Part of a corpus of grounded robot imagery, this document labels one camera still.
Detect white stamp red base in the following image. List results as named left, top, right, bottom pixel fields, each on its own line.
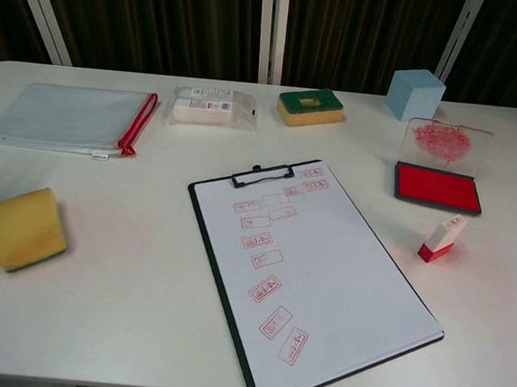
left=417, top=209, right=469, bottom=267

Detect black clipboard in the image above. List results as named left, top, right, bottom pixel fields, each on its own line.
left=170, top=148, right=459, bottom=387

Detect yellow sponge green scouring layer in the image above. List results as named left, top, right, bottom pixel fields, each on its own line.
left=274, top=84, right=346, bottom=132

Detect clear plastic packet white pads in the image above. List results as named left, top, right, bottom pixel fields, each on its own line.
left=168, top=84, right=262, bottom=134

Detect white paper red stamp prints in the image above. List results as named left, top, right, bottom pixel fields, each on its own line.
left=176, top=150, right=457, bottom=387

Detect red ink pad clear lid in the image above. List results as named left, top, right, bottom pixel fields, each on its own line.
left=392, top=115, right=495, bottom=218

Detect light blue cube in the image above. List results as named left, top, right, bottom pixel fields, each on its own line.
left=383, top=66, right=448, bottom=125

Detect clear zip pouch red zipper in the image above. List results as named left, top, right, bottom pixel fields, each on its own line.
left=0, top=78, right=160, bottom=166

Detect plain yellow sponge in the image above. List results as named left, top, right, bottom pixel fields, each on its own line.
left=0, top=183, right=72, bottom=278

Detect white upright frame post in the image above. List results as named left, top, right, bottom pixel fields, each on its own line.
left=269, top=0, right=291, bottom=87
left=253, top=0, right=276, bottom=86

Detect white slanted frame post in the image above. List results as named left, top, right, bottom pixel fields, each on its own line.
left=0, top=0, right=79, bottom=68
left=433, top=0, right=487, bottom=85

